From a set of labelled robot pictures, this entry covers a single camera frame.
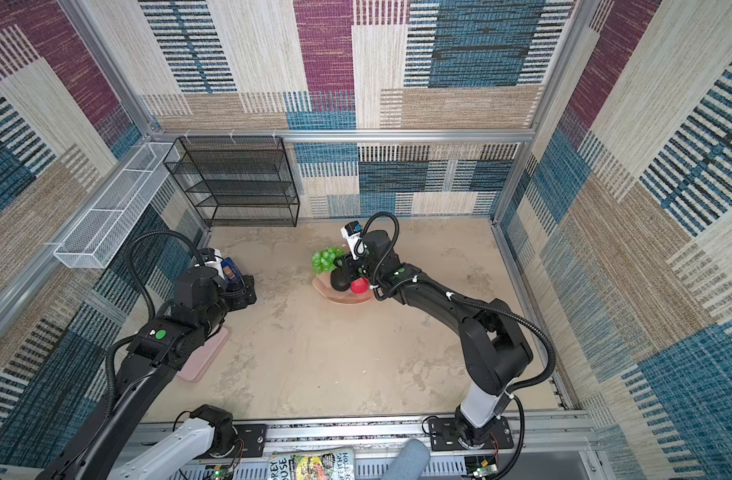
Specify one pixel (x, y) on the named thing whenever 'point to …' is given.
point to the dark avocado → (339, 280)
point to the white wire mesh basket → (97, 237)
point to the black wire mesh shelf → (237, 181)
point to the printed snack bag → (319, 464)
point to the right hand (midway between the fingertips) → (339, 262)
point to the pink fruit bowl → (324, 284)
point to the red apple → (359, 286)
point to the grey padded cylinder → (411, 463)
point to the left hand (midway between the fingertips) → (238, 276)
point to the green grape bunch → (323, 261)
